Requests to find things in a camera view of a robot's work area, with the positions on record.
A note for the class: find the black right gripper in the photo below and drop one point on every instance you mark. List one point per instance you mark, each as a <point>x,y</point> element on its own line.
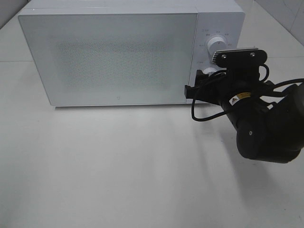
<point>233,91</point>

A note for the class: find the white timer knob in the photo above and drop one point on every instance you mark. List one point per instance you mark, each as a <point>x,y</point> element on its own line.
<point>209,70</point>

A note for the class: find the white microwave door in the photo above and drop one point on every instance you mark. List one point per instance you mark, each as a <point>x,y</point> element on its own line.
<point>88,60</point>

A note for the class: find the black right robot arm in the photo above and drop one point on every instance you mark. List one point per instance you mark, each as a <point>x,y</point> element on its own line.
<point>268,117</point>

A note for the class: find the white upper power knob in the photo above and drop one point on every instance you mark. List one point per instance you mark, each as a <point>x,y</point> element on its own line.
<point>216,43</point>

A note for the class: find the white microwave oven body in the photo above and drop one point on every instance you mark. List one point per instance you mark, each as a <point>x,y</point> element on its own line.
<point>214,17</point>

